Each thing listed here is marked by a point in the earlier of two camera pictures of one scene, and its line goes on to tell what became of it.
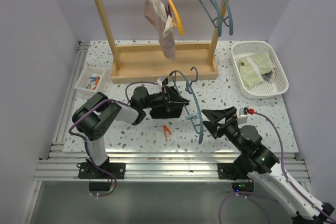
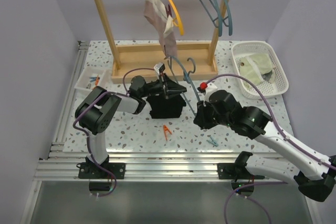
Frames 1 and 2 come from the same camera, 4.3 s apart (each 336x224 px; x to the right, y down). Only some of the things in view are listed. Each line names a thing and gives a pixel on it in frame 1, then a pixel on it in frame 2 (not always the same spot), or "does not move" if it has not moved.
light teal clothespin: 192,116 → 213,141
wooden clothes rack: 139,63 does not move
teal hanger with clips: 189,99 → 191,68
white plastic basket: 259,73 does not move
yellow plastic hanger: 177,22 does not move
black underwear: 166,112 does not move
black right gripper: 216,129 → 201,118
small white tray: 91,80 does not move
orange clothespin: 166,129 does not move
